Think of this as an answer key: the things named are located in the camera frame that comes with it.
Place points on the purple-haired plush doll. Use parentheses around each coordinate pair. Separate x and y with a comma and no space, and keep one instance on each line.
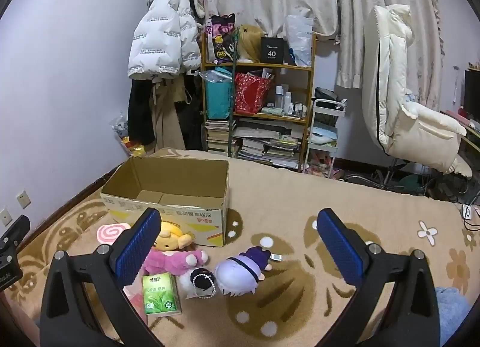
(236,274)

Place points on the group of cosmetic bottles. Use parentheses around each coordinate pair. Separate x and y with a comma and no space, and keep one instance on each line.
(288,101)

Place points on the clear plastic bag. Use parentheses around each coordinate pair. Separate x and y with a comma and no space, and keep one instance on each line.
(300,39)

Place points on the wooden shelf rack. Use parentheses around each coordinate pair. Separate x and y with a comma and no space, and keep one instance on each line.
(311,81)

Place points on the white puffer jacket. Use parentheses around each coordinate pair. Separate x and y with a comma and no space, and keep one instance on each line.
(157,32)

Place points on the white trolley cart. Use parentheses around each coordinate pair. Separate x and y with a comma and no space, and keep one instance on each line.
(311,133)

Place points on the red patterned bag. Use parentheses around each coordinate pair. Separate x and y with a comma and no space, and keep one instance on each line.
(251,94)

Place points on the beige trench coat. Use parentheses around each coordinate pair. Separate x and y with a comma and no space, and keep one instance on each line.
(167,118)

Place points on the cardboard box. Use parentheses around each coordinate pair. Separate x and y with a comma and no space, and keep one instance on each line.
(204,219)

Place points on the stack of old books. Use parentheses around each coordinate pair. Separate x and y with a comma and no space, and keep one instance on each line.
(218,137)

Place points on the pale blue cloth in trolley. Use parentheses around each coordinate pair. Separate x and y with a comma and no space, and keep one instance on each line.
(322,136)

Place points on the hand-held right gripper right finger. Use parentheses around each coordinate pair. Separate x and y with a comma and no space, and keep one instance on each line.
(339,249)

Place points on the black box with white print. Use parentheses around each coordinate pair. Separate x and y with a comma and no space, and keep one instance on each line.
(273,51)

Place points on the blond wig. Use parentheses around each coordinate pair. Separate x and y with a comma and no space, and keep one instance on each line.
(250,41)

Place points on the white wall socket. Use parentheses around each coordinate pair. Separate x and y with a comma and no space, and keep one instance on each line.
(23,199)
(5,216)

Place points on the pink plush in trolley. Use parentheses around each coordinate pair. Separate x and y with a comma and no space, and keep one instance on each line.
(322,163)

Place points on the teal paper bag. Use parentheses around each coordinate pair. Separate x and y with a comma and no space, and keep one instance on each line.
(218,96)

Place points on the yellow-haired doll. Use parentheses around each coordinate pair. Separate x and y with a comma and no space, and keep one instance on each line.
(172,260)

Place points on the black monitor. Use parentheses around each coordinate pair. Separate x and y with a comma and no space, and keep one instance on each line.
(472,94)

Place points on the pink swirl lollipop plush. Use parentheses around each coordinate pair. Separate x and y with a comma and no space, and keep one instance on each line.
(108,233)

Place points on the black hanging coat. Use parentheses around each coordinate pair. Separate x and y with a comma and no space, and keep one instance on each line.
(140,114)

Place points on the green tissue pack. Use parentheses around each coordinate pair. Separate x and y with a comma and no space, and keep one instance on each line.
(161,294)

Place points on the small white tag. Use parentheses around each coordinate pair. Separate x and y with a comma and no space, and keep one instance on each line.
(276,257)

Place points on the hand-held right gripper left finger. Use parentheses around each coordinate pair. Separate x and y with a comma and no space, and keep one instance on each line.
(138,245)

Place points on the cream recliner chair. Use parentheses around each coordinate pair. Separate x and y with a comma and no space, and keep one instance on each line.
(420,122)

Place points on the beige flower print blanket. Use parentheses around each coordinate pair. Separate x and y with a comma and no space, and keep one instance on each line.
(337,197)

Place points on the dark hanging garment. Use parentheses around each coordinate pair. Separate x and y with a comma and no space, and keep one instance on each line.
(191,122)

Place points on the black bag on trolley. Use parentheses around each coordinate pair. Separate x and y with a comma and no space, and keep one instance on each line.
(325,94)

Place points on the colourful bags on floor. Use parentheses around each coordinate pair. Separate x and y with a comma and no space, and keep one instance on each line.
(125,140)

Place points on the black and pink printed bag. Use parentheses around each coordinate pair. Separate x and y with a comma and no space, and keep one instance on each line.
(221,39)

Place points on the white power strip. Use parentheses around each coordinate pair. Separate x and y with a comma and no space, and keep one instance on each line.
(468,211)

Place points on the pile of books and magazines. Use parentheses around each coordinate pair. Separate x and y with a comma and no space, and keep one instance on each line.
(270,148)

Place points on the light blue cloth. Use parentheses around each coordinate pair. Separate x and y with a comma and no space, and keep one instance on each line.
(452,313)

